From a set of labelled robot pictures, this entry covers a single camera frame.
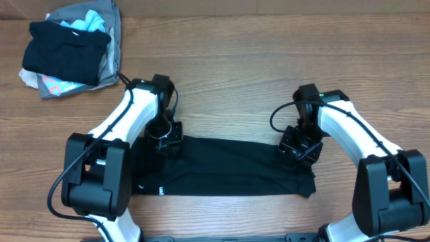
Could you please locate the black t-shirt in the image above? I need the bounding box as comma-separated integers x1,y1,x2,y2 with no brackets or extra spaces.
132,136,316,198

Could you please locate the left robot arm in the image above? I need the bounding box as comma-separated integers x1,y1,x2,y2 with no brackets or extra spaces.
58,73,183,241

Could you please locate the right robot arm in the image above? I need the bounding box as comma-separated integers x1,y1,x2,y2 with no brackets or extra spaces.
278,84,429,242

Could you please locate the blue garment with red print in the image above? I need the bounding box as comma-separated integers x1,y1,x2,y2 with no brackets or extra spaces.
39,74,83,96

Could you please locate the folded black shirt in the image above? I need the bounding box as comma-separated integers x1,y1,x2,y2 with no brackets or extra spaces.
22,21,111,86

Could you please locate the folded grey shirt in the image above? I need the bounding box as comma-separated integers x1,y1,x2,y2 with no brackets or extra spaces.
20,1,121,99

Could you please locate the light blue garment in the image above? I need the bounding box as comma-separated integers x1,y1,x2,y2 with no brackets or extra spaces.
60,9,105,32

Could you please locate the white folded garment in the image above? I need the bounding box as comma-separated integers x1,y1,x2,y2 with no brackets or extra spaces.
19,69,38,89

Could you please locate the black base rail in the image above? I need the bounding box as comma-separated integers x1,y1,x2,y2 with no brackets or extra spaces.
144,233,320,242

